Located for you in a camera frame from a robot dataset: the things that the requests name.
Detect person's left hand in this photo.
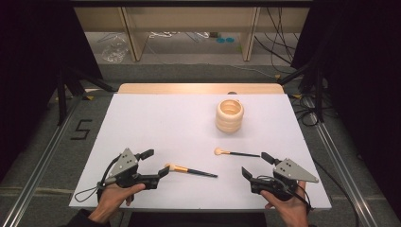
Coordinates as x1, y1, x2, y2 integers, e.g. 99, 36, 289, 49
94, 183, 147, 219

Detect clear plastic bag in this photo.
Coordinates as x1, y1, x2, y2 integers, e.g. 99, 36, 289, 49
101, 33, 131, 64

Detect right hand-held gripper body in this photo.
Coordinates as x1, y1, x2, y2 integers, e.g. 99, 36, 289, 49
250, 158, 320, 201

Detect thin black cable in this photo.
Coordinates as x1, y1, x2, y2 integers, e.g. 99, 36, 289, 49
311, 157, 361, 227

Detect white cable bundle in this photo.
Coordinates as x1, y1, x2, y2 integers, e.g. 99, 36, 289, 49
148, 30, 178, 40

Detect wooden shelf unit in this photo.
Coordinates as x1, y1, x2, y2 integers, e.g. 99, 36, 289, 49
74, 6, 311, 62

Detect white table sheet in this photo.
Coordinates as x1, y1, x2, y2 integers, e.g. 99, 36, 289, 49
68, 93, 333, 212

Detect black curtain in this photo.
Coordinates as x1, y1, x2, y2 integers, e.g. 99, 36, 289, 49
0, 0, 104, 181
291, 0, 401, 218

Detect person's right hand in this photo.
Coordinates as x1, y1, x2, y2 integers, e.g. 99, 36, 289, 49
260, 181, 312, 227

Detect ribbed wooden brush holder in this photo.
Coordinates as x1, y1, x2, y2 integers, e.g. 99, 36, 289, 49
215, 98, 245, 134

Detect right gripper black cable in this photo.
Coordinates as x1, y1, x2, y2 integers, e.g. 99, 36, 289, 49
256, 174, 314, 217

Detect large makeup brush gold ferrule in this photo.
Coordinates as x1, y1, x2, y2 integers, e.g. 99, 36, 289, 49
165, 163, 218, 179

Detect grey cord loop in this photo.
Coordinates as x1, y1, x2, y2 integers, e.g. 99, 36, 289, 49
74, 184, 107, 203

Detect hanging black cables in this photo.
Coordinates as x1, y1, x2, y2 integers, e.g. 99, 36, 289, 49
253, 7, 301, 76

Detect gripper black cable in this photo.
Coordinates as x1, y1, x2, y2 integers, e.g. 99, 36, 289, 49
96, 153, 123, 202
256, 174, 314, 217

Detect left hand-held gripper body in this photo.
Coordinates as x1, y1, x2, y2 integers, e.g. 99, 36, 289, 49
103, 148, 160, 190

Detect black metal stand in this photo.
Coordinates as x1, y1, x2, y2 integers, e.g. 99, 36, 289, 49
277, 58, 326, 124
56, 61, 118, 127

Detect aluminium rail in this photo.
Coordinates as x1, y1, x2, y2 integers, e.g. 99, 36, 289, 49
302, 94, 379, 227
0, 94, 83, 227

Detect coiled black cables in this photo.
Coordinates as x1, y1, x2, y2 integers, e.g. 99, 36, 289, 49
288, 94, 320, 128

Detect small black-handled makeup brush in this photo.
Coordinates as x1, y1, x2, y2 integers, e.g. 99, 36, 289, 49
214, 147, 262, 158

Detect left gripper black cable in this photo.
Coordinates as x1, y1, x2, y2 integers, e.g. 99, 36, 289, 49
96, 153, 123, 202

